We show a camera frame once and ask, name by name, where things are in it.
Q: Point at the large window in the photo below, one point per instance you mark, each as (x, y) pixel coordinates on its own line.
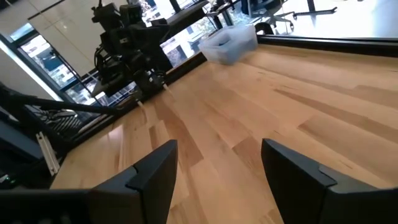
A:
(46, 62)

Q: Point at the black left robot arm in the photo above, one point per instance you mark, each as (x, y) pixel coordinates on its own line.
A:
(152, 43)

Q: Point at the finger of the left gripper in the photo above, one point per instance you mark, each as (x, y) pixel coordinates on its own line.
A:
(109, 87)

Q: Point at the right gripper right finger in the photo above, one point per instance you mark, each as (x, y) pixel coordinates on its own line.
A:
(311, 199)

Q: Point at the white bracket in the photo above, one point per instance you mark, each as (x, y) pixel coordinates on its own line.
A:
(48, 154)

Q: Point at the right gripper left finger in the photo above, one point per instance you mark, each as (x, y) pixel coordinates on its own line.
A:
(109, 205)

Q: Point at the dark grey desk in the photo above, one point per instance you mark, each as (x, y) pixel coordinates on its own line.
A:
(186, 15)

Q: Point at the office chair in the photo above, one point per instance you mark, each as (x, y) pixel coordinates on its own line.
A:
(269, 12)

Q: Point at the clear plastic bin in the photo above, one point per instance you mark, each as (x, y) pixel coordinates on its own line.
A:
(230, 40)

